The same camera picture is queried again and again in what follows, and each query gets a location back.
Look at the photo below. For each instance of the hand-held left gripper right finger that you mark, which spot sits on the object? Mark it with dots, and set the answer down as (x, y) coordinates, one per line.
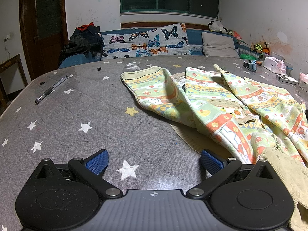
(211, 161)

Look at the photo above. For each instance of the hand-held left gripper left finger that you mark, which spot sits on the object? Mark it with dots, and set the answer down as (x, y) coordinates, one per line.
(97, 161)

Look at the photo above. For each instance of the printed green orange child's garment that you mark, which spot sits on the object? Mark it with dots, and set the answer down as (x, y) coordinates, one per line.
(216, 115)

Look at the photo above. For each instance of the grey star-printed table cover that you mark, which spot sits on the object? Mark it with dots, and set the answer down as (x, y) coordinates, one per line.
(96, 115)

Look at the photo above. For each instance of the black clear ballpoint pen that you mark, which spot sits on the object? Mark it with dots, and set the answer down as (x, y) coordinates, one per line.
(50, 90)

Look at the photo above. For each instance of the green plastic item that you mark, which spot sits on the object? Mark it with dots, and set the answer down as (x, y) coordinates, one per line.
(247, 56)

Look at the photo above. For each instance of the flat white box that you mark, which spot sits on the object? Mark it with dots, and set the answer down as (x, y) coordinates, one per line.
(286, 79)

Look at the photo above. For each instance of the grey cushion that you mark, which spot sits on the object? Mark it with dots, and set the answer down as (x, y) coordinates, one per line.
(219, 44)

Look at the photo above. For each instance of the wide butterfly print pillow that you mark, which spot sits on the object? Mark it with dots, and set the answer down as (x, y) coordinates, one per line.
(120, 44)

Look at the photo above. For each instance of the pink tissue packet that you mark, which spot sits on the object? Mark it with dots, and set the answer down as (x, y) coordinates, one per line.
(303, 80)

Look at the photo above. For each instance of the small yellow orange toys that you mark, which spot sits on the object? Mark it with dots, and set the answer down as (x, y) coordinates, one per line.
(261, 48)

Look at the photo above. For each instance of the blue sofa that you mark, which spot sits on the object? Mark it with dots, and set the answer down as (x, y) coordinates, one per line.
(196, 37)

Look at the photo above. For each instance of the pink orange plush toy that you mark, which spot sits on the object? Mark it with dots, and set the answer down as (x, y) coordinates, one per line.
(235, 35)

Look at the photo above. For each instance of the tall butterfly print pillow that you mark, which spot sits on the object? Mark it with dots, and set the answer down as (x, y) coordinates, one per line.
(168, 39)

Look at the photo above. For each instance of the wooden side table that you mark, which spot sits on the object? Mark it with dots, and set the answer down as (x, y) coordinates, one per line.
(10, 63)

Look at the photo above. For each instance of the black white plush toy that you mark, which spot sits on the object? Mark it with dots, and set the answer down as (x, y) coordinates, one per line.
(216, 27)

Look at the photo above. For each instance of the red cloth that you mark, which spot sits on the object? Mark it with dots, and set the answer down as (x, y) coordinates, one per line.
(84, 26)

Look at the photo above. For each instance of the brown wooden door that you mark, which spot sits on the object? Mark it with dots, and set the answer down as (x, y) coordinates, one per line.
(45, 28)

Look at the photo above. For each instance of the white wall socket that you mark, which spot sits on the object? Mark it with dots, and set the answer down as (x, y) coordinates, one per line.
(7, 38)

